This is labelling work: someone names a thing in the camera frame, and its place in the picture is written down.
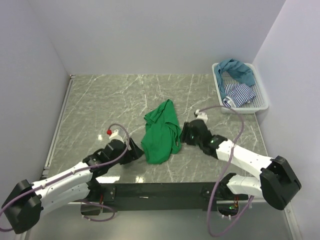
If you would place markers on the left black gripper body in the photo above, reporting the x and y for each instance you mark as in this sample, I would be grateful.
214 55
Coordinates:
125 159

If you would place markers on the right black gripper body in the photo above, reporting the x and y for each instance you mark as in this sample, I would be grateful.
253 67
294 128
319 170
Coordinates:
189 139

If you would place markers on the green tank top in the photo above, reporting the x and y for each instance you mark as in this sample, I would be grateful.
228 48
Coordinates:
162 133

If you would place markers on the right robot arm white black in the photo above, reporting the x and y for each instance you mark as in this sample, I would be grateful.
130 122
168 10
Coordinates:
270 178

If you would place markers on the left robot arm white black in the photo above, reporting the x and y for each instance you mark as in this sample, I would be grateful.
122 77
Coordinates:
28 202

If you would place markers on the striped tank top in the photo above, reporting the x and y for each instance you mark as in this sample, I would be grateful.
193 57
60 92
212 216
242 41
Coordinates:
237 95

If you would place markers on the blue tank top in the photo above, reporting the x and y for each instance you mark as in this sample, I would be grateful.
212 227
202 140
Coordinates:
237 70

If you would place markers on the black base beam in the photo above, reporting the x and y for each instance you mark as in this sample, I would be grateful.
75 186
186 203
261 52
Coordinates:
153 196

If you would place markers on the white plastic basket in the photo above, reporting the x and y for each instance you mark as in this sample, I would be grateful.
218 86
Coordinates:
259 103

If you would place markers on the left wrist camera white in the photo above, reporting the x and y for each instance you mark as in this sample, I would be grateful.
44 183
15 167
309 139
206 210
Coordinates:
114 135

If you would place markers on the aluminium rail frame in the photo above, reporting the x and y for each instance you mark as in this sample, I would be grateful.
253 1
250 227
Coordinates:
52 147

